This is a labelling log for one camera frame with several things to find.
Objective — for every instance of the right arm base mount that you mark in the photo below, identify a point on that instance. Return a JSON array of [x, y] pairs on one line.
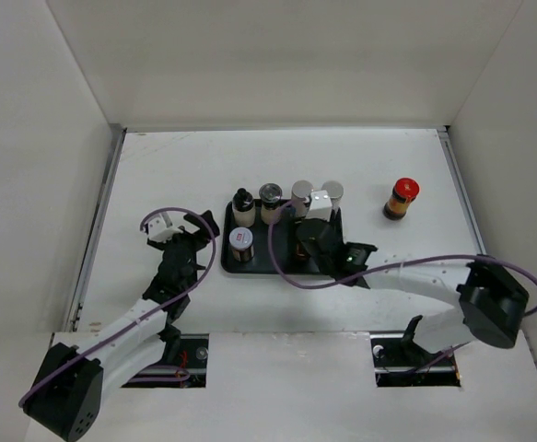
[[400, 363]]

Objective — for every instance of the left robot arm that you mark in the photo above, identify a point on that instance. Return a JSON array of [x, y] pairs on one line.
[[73, 381]]

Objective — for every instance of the black-cap white bottle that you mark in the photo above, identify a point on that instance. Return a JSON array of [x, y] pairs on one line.
[[243, 207]]

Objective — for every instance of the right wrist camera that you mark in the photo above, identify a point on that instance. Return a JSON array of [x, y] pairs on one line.
[[320, 206]]

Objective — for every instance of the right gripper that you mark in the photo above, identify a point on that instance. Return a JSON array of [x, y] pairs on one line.
[[305, 250]]

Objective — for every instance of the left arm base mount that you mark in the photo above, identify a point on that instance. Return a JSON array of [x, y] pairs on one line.
[[183, 365]]

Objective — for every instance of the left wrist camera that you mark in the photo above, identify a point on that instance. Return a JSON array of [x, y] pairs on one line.
[[158, 225]]

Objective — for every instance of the red-cap spice jar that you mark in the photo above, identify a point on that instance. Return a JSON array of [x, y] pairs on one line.
[[300, 253], [403, 193]]

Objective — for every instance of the white-lid brown jar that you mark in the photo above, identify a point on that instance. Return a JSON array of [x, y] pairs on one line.
[[241, 244]]

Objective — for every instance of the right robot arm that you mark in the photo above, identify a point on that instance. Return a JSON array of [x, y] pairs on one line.
[[486, 303]]

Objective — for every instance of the silver-cap shaker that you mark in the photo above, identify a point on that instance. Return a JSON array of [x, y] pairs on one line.
[[335, 191], [300, 197]]

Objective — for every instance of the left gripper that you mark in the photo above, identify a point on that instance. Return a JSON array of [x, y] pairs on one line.
[[199, 223]]

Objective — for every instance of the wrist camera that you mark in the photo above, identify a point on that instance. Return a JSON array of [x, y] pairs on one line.
[[320, 206], [158, 225]]

